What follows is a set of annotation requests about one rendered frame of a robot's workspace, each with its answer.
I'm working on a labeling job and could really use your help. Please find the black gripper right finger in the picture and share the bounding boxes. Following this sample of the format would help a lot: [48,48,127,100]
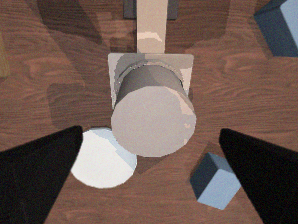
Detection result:
[218,128,298,224]

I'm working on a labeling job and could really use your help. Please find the dark blue-grey box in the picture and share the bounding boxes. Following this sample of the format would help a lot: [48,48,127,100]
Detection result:
[190,152,241,210]
[253,0,298,57]

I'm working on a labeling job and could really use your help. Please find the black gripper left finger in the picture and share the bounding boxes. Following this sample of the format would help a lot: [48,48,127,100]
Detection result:
[0,126,84,224]

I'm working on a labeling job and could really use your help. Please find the white round dish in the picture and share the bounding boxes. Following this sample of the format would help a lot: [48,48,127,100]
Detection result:
[71,127,137,188]

